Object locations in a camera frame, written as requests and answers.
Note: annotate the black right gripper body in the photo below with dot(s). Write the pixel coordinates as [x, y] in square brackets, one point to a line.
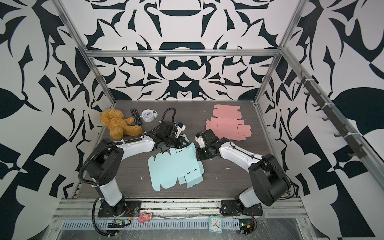
[204, 153]

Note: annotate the pink small toy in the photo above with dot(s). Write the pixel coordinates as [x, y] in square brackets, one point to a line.
[145, 217]

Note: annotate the black remote control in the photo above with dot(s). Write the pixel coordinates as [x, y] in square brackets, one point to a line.
[136, 116]

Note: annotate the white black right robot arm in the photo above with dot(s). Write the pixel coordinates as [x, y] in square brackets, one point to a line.
[269, 181]

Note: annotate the light blue paper box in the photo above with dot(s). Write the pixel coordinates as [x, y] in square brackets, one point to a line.
[175, 166]

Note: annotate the white round alarm clock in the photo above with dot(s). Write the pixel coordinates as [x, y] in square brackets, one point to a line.
[149, 115]

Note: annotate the green square clock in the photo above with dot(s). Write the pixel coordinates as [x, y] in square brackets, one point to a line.
[216, 224]

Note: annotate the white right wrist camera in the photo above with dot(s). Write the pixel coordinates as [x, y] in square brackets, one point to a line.
[200, 141]

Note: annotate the white slotted cable duct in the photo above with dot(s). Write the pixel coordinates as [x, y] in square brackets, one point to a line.
[186, 224]

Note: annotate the pink flat paper boxes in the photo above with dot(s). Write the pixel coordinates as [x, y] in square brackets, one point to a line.
[226, 123]

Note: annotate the small electronics board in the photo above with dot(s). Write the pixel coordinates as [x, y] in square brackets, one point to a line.
[248, 226]

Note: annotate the black wall hook rail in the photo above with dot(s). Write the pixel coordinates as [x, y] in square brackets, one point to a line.
[334, 115]

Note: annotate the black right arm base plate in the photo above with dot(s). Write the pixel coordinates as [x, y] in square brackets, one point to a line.
[236, 208]

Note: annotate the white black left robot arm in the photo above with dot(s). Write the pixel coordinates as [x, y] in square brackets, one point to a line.
[100, 169]

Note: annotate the brown teddy bear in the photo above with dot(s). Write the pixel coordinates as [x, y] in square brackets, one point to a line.
[118, 125]

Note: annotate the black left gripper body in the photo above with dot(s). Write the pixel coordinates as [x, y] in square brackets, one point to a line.
[172, 142]

